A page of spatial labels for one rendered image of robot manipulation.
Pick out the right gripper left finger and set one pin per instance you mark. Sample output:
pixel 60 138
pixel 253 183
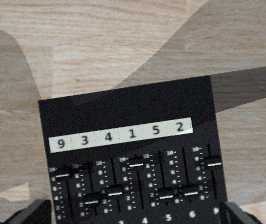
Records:
pixel 38 212

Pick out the black lighting desk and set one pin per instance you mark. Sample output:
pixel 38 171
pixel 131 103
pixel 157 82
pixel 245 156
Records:
pixel 99 141

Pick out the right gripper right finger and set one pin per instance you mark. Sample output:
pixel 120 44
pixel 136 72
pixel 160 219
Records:
pixel 231 213

